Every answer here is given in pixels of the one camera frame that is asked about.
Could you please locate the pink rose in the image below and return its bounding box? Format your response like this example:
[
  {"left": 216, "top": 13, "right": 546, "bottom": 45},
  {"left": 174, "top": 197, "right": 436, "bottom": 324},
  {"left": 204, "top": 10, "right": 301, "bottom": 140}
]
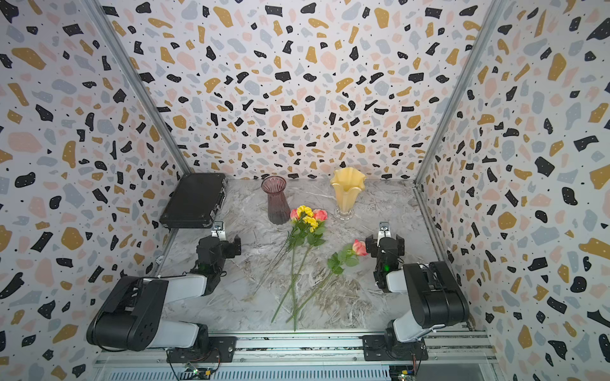
[
  {"left": 289, "top": 209, "right": 329, "bottom": 333},
  {"left": 267, "top": 209, "right": 300, "bottom": 276},
  {"left": 286, "top": 239, "right": 369, "bottom": 330}
]

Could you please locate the yellow flower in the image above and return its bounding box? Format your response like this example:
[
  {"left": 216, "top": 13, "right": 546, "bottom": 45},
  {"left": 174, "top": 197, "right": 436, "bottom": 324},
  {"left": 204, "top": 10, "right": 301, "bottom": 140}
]
[
  {"left": 271, "top": 212, "right": 325, "bottom": 329},
  {"left": 252, "top": 205, "right": 319, "bottom": 297}
]

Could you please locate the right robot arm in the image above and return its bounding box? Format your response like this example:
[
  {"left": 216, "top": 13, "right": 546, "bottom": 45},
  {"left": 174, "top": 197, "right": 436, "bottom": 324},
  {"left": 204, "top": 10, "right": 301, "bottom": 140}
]
[{"left": 365, "top": 231, "right": 470, "bottom": 347}]

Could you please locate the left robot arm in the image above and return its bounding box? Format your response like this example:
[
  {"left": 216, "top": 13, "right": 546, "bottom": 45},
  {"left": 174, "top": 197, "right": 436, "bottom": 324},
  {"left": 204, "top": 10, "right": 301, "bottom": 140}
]
[{"left": 86, "top": 236, "right": 241, "bottom": 359}]

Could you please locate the black hard case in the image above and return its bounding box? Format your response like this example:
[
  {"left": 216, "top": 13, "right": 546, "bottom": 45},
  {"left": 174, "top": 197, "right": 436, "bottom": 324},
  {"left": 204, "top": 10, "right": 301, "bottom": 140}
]
[{"left": 159, "top": 173, "right": 227, "bottom": 229}]

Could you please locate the purple ribbed glass vase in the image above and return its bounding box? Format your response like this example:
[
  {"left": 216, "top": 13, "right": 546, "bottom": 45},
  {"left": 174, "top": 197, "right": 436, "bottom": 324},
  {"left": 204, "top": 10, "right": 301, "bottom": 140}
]
[{"left": 261, "top": 176, "right": 291, "bottom": 225}]

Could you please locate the yellow fluted glass vase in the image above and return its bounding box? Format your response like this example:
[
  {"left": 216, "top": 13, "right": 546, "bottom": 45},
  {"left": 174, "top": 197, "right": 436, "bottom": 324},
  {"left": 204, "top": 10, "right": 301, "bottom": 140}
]
[{"left": 330, "top": 168, "right": 366, "bottom": 221}]

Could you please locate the green circuit board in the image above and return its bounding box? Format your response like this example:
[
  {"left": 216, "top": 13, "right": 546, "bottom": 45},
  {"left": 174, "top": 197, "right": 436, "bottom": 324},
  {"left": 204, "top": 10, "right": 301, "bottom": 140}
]
[{"left": 185, "top": 363, "right": 216, "bottom": 380}]

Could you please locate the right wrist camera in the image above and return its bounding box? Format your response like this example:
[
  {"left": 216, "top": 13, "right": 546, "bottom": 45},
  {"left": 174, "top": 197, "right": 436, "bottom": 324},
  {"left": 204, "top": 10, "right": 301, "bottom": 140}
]
[{"left": 377, "top": 222, "right": 392, "bottom": 241}]

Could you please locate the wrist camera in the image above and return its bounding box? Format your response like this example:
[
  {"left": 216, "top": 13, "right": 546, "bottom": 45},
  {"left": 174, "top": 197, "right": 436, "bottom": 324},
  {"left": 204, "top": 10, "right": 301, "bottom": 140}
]
[
  {"left": 211, "top": 221, "right": 226, "bottom": 241},
  {"left": 377, "top": 222, "right": 392, "bottom": 241}
]

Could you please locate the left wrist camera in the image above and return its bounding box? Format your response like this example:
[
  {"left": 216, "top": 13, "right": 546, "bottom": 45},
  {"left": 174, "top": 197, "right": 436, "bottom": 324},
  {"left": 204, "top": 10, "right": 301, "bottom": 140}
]
[{"left": 211, "top": 221, "right": 226, "bottom": 241}]

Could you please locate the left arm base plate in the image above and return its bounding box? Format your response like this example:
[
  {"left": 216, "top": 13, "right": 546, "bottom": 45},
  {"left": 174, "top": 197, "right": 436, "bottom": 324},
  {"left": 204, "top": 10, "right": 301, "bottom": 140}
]
[{"left": 167, "top": 336, "right": 238, "bottom": 364}]

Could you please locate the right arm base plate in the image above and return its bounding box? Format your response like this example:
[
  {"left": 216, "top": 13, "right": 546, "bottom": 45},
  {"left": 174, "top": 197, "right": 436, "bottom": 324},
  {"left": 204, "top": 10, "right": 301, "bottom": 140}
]
[{"left": 362, "top": 335, "right": 429, "bottom": 361}]

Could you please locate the aluminium front rail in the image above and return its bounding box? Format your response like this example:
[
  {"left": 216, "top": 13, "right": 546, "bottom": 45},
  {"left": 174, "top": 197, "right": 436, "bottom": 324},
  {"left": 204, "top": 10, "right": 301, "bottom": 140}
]
[{"left": 94, "top": 329, "right": 503, "bottom": 380}]

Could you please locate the left corner aluminium post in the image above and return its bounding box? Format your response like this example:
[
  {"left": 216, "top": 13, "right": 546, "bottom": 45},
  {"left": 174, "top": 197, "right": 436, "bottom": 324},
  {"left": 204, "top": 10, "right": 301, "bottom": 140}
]
[{"left": 81, "top": 1, "right": 193, "bottom": 176}]

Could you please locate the corner aluminium post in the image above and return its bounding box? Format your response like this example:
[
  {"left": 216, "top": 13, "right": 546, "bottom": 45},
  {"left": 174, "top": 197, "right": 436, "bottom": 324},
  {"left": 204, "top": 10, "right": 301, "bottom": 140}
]
[
  {"left": 81, "top": 1, "right": 193, "bottom": 176},
  {"left": 414, "top": 0, "right": 506, "bottom": 188}
]

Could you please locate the right corner aluminium post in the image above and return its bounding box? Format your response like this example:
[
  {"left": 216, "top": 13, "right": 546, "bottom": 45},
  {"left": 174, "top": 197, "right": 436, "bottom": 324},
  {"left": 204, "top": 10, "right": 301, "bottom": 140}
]
[{"left": 414, "top": 0, "right": 506, "bottom": 188}]

